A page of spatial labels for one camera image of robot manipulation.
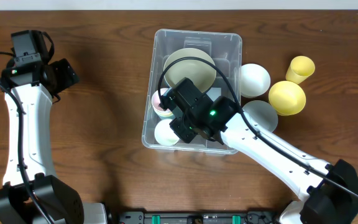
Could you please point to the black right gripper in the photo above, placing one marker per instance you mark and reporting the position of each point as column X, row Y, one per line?
column 174, row 113

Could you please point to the cream white cup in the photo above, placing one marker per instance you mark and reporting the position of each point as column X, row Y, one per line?
column 164, row 135

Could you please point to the pink cup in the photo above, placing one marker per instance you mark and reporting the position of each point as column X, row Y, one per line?
column 156, row 105

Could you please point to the cream beige bowl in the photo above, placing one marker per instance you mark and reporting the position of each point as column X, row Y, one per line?
column 200, row 73

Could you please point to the yellow cup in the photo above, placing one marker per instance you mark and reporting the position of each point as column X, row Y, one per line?
column 301, row 67

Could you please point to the light blue cup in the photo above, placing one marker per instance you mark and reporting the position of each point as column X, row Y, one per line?
column 166, row 116

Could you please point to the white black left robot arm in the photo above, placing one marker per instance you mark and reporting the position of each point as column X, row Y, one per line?
column 31, row 191

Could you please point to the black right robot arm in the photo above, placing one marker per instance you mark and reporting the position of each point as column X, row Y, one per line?
column 326, row 193

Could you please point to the clear plastic storage container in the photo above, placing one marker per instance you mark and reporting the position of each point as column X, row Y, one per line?
column 225, row 49

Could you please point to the white paper label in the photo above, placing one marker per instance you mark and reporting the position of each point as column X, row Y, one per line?
column 214, row 93

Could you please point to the light grey bowl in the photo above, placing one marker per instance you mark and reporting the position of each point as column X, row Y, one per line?
column 262, row 113

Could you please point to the white bowl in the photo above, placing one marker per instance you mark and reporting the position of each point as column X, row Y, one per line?
column 255, row 80

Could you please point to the yellow bowl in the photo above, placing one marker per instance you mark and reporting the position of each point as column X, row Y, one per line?
column 287, row 98

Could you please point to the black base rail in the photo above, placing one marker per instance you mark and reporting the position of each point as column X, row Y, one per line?
column 253, row 217

